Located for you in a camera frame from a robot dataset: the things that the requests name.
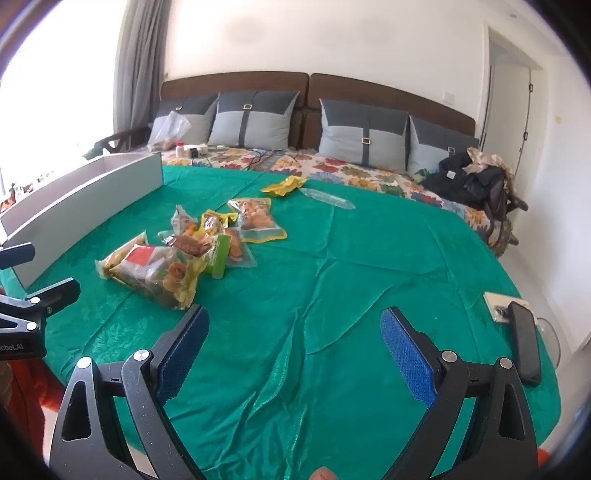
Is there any black backpack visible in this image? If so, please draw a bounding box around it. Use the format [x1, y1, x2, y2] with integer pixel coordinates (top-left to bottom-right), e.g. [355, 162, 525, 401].
[422, 152, 520, 222]

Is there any floral patterned blanket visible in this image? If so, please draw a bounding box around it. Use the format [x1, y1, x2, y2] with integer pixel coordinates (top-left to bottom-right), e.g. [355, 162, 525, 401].
[159, 147, 513, 257]

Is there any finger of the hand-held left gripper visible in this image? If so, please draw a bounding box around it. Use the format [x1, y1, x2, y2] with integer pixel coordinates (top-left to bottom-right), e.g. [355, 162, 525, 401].
[0, 243, 36, 269]
[0, 277, 81, 334]

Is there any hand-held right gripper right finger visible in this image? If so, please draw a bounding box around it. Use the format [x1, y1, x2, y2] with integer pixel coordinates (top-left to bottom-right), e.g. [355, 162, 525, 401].
[379, 305, 541, 480]

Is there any grey curtain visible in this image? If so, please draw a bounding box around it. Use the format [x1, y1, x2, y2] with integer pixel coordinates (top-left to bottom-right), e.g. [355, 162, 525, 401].
[113, 0, 174, 139]

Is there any brown snack packet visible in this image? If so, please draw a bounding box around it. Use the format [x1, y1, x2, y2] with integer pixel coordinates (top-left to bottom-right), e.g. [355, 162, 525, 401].
[159, 231, 213, 257]

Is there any window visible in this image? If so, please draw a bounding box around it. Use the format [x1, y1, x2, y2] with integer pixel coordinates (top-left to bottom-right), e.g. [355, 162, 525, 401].
[0, 0, 122, 185]

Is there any white door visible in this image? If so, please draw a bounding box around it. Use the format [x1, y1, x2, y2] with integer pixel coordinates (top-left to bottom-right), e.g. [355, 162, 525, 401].
[482, 60, 536, 178]

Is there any green embossed blanket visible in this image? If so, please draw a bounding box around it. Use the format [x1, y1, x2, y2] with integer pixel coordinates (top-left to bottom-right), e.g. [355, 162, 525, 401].
[0, 165, 561, 467]

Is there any dark wooden chair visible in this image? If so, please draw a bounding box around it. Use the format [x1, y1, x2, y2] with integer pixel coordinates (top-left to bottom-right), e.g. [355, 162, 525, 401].
[83, 129, 153, 160]

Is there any clear peanut packet yellow edge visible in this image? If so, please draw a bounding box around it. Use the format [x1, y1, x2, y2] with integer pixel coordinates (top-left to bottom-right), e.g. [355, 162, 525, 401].
[228, 198, 288, 244]

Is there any grey two-tone pillow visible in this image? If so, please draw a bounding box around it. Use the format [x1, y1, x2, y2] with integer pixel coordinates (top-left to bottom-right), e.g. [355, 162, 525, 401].
[208, 91, 301, 149]
[409, 115, 481, 178]
[150, 95, 219, 148]
[318, 98, 409, 167]

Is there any long white cardboard box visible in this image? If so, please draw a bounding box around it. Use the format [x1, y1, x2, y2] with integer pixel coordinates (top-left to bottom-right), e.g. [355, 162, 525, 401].
[0, 152, 164, 288]

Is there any orange cloth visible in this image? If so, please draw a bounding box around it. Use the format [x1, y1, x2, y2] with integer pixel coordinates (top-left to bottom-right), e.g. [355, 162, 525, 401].
[0, 357, 70, 457]

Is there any clear round dome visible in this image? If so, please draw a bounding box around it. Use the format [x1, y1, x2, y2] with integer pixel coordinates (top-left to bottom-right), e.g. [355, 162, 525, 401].
[533, 318, 562, 370]

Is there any black phone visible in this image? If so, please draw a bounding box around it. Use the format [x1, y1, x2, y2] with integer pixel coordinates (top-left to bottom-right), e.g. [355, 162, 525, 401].
[507, 301, 542, 387]

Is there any clear orange snack packet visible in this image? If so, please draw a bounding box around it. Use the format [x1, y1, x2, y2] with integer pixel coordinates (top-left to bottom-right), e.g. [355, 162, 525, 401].
[222, 229, 258, 269]

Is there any white flat box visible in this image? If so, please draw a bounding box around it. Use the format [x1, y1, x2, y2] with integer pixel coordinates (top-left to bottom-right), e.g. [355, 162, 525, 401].
[483, 292, 532, 324]

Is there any large yellow snack bag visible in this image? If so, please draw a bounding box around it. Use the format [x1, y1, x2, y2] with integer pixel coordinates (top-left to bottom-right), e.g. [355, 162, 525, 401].
[95, 232, 208, 311]

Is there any green snack packet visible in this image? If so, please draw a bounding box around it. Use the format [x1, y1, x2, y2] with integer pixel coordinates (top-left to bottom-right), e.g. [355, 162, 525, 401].
[203, 233, 234, 278]

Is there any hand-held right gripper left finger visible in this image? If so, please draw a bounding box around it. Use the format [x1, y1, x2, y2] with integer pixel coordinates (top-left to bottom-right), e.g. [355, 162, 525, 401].
[48, 304, 211, 480]

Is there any clear tube snack packet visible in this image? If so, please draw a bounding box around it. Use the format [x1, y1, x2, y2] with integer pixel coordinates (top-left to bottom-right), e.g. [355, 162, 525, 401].
[299, 187, 355, 210]

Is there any brown upholstered headboard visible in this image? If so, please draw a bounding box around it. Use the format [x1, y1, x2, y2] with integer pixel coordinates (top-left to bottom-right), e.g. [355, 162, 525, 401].
[159, 71, 477, 153]

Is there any clear plastic bag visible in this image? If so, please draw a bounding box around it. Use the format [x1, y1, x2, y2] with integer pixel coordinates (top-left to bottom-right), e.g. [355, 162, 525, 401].
[148, 111, 192, 152]

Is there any white triangular snack packet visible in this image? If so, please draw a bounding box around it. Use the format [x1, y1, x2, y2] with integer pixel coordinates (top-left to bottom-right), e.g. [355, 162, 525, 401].
[172, 205, 199, 232]

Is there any beige cloth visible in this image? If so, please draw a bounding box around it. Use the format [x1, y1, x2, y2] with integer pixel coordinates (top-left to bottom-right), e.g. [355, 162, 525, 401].
[466, 147, 514, 177]

